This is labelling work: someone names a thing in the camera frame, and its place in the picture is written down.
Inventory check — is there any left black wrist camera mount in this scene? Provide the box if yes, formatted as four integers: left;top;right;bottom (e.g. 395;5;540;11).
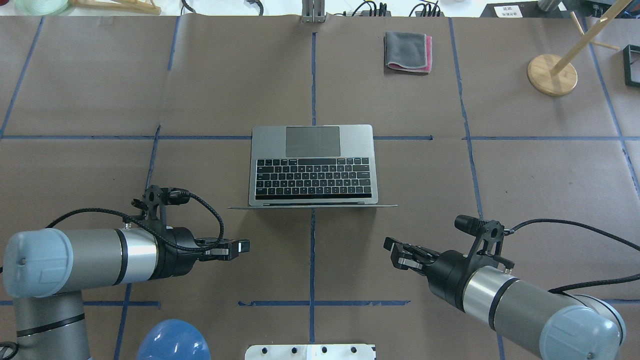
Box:
131;185;191;239

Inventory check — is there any wooden mug tree stand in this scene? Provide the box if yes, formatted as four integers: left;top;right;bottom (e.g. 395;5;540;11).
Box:
526;0;631;97

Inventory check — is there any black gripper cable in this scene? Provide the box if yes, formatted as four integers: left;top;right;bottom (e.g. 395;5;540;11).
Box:
45;188;226;253
505;218;640;296

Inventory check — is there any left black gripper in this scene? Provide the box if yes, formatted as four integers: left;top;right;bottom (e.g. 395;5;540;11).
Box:
155;227;250;280

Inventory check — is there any black orange power strip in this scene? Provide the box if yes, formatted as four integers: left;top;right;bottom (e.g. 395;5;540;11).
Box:
336;0;445;18

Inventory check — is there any blue desk lamp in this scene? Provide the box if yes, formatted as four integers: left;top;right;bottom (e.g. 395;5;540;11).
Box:
135;319;211;360

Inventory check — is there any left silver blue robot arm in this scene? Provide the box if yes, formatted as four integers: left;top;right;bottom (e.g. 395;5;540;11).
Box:
3;227;250;360

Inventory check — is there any grey laptop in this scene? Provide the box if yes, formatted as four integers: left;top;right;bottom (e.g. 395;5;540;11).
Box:
247;124;381;210

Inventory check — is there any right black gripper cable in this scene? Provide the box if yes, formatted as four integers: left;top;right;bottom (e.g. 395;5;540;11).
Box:
505;218;640;296

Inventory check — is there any aluminium frame post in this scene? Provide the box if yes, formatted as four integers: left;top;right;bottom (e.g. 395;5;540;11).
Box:
301;0;327;24

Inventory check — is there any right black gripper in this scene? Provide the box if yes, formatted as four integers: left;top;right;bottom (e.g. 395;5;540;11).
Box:
383;237;470;312

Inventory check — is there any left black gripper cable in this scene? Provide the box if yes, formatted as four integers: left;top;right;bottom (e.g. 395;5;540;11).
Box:
45;188;226;253

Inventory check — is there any wine glass rack tray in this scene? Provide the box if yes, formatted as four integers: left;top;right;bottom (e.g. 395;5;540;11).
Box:
622;44;640;88

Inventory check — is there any pale green plate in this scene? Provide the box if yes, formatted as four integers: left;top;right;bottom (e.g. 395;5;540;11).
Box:
14;0;69;16

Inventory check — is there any grey pink folded cloth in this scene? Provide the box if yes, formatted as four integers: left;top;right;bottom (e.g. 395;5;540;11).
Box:
384;30;434;75

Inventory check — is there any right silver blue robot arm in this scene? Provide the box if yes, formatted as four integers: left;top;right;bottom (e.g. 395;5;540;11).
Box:
384;237;626;360

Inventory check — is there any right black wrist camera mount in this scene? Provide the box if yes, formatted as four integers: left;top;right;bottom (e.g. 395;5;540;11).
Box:
454;215;515;274

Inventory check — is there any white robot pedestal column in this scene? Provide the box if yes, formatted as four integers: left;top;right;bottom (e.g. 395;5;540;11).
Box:
244;343;377;360

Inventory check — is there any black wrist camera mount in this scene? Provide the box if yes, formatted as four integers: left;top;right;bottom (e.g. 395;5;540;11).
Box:
131;185;191;239
454;215;515;274

